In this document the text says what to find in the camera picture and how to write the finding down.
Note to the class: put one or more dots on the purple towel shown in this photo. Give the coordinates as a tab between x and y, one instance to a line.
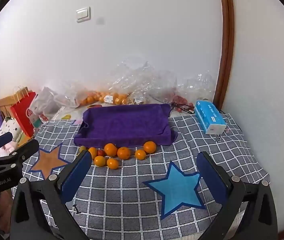
124	125

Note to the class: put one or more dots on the white dotted plush toy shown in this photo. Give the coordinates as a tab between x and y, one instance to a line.
9	127

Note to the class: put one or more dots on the pile of red cherry tomatoes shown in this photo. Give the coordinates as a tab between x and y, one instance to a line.
182	100

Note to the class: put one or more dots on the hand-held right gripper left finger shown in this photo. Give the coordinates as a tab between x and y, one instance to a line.
78	175

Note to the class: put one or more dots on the orange mandarin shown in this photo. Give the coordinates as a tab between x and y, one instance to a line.
123	153
110	149
112	163
99	161
140	154
149	147

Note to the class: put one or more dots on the crumpled clear plastic bag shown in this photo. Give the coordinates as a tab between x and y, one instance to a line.
189	85

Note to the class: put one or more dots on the white fruit-print sheet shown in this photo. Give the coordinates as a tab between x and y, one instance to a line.
64	112

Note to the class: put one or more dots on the grey checkered star mat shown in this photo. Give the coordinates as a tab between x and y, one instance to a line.
122	192

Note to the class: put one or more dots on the white wall light switch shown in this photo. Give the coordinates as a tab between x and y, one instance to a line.
83	14

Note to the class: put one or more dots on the yellow-green round fruit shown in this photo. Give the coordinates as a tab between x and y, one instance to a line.
82	149

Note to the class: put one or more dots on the blue tissue pack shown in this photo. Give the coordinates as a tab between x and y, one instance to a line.
208	115

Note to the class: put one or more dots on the red paper bag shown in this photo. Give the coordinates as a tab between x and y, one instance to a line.
23	120

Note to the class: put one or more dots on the clear bag of brown fruits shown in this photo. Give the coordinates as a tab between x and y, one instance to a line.
140	100

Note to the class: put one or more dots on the brown wooden door frame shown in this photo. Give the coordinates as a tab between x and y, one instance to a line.
228	30

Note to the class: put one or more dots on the clear bag of small oranges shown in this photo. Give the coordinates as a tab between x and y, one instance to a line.
118	97

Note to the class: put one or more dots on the clear bag of mandarins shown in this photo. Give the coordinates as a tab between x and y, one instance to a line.
89	100

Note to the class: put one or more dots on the white plastic bag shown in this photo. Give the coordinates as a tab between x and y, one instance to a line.
46	100

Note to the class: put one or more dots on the orange mango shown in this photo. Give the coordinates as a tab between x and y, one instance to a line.
92	153

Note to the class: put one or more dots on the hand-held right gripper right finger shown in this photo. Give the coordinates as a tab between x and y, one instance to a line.
210	177

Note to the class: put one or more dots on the small red apple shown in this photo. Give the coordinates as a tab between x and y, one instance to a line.
101	152

